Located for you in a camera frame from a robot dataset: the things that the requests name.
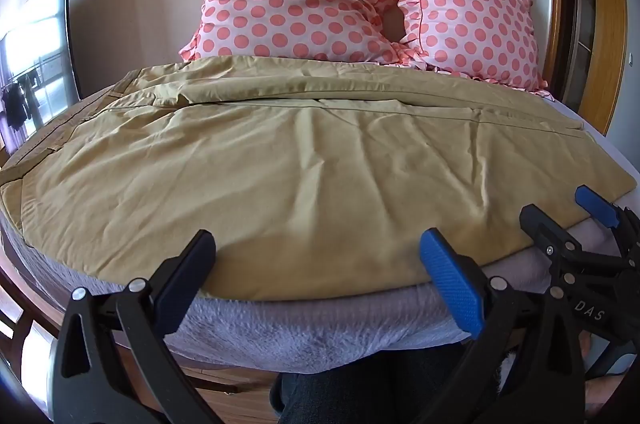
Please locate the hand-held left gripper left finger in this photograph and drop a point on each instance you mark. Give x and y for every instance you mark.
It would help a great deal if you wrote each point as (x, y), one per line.
(186, 271)

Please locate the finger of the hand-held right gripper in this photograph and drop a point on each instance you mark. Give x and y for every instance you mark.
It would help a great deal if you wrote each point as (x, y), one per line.
(547, 224)
(597, 204)

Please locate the wooden bed frame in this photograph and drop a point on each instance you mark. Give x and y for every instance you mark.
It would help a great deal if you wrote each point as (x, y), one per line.
(30, 344)

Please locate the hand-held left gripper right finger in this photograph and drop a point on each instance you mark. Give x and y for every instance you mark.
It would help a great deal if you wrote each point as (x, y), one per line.
(452, 284)

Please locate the khaki pants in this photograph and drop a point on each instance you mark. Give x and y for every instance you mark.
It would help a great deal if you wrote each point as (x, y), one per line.
(280, 174)

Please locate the wooden door frame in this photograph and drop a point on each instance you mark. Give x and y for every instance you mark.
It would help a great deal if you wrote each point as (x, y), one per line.
(607, 29)

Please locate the bed with lavender sheet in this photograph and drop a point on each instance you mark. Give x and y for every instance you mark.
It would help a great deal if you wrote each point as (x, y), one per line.
(310, 329)

